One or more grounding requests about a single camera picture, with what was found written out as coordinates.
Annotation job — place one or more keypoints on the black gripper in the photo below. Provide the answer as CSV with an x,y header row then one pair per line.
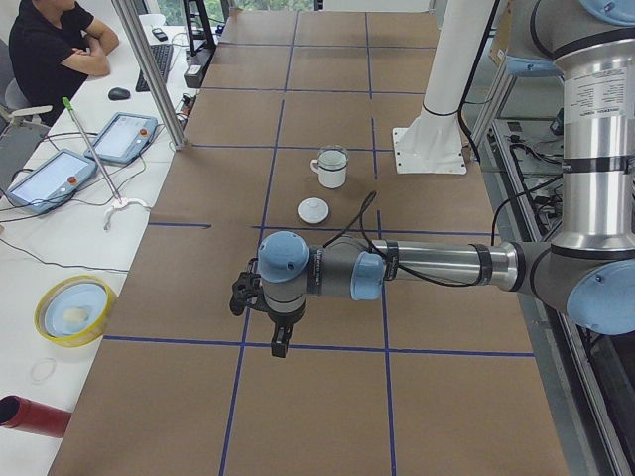
x,y
284,319

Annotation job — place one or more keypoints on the white ceramic lid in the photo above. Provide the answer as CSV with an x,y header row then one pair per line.
x,y
313,210

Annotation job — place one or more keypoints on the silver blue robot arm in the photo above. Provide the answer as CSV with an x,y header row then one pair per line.
x,y
586,271

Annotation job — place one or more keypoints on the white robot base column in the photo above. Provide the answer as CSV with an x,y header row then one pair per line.
x,y
432,143

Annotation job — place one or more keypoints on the white enamel mug blue rim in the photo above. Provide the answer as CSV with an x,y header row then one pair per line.
x,y
331,179

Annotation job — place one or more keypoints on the blue plate with food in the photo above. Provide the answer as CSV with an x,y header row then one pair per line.
x,y
74,309

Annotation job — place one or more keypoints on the far teach pendant tablet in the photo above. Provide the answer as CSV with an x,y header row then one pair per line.
x,y
124,138

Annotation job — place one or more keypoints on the teach pendant tablet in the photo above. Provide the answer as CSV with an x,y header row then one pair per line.
x,y
53,183
124,138

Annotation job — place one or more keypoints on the yellow tape roll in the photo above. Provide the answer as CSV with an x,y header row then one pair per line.
x,y
86,336

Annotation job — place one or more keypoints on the white rubber band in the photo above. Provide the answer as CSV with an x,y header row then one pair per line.
x,y
42,370

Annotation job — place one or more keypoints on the black power adapter box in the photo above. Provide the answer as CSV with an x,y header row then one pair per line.
x,y
198,64

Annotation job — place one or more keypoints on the near teach pendant tablet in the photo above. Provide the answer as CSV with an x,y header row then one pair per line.
x,y
53,183

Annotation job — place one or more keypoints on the red cylinder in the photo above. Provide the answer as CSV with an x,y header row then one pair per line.
x,y
25,415

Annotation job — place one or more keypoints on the black computer mouse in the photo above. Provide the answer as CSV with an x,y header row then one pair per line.
x,y
118,94

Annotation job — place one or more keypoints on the black keyboard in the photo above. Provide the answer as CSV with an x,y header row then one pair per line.
x,y
162,55

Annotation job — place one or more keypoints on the person in black shirt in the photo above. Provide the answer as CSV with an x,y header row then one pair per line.
x,y
54,47

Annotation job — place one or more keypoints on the grabber stick green handle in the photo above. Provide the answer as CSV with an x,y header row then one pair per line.
x,y
120,202

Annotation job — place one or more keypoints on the aluminium frame post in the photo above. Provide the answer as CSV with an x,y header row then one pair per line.
x,y
133,28

